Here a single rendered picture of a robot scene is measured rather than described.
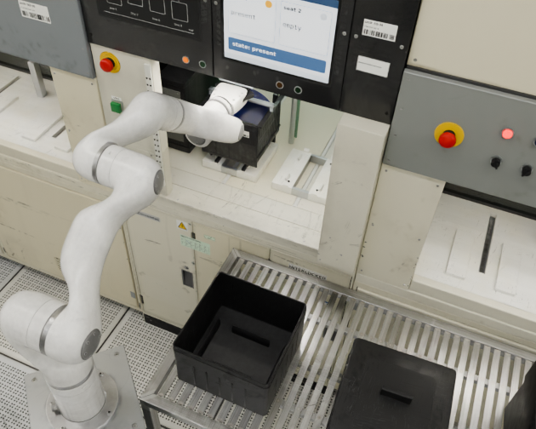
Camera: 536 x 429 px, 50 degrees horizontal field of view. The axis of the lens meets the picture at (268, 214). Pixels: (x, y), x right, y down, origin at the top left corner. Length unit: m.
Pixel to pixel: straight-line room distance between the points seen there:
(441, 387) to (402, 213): 0.47
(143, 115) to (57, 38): 0.53
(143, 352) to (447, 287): 1.39
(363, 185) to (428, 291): 0.47
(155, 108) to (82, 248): 0.36
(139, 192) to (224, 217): 0.65
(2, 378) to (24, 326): 1.38
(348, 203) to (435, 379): 0.52
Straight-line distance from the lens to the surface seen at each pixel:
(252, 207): 1.95
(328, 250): 1.75
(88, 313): 1.33
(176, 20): 1.56
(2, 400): 2.69
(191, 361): 1.57
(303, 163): 2.08
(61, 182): 2.29
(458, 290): 1.84
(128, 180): 1.32
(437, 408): 1.62
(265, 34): 1.45
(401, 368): 1.65
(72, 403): 1.59
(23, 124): 2.46
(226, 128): 1.64
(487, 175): 1.49
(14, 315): 1.39
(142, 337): 2.69
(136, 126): 1.38
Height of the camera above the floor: 2.25
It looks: 46 degrees down
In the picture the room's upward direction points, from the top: 3 degrees clockwise
